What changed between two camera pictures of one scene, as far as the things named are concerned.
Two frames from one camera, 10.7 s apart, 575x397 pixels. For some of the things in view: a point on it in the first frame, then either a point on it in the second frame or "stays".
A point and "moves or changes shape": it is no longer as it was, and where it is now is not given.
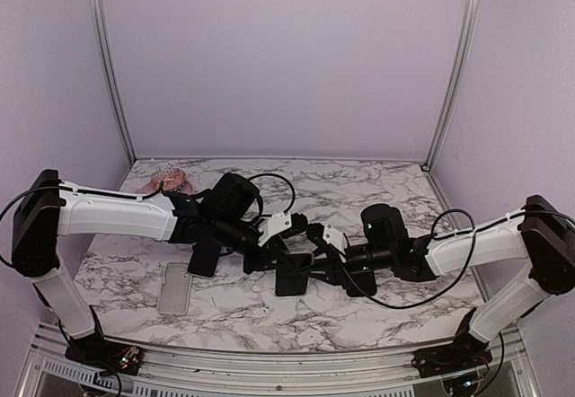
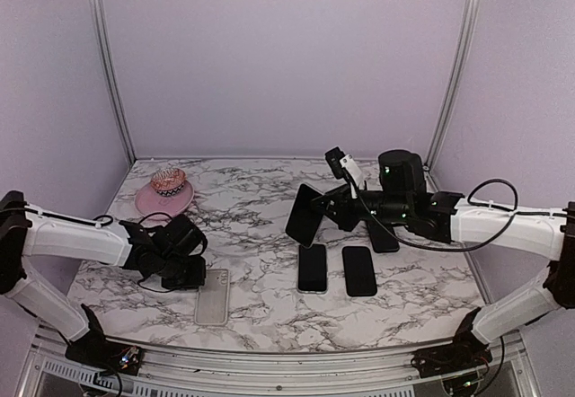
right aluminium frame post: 471,21 stays
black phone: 365,279 stays
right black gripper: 335,275 -> 340,214
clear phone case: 174,296 -> 212,305
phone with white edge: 205,259 -> 305,219
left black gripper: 261,259 -> 196,279
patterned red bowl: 172,179 stays
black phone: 289,279 moves or changes shape
